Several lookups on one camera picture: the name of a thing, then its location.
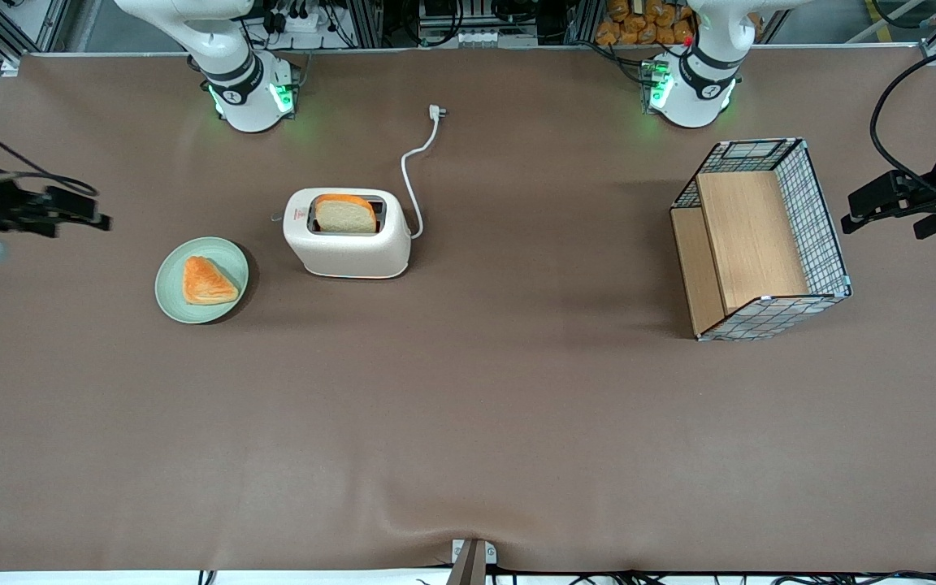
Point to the white two-slot toaster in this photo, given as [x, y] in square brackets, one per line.
[346, 252]

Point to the mint green round plate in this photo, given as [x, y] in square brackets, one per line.
[171, 284]

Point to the triangular orange bread piece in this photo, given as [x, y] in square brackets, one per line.
[206, 282]

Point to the light wooden shelf board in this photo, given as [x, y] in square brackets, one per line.
[748, 236]

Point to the toast slice with orange crust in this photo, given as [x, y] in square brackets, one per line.
[344, 215]

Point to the white power strip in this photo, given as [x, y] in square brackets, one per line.
[305, 18]

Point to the bag of orange bread rolls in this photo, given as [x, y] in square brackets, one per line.
[639, 24]

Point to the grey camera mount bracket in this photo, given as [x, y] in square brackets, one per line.
[470, 561]

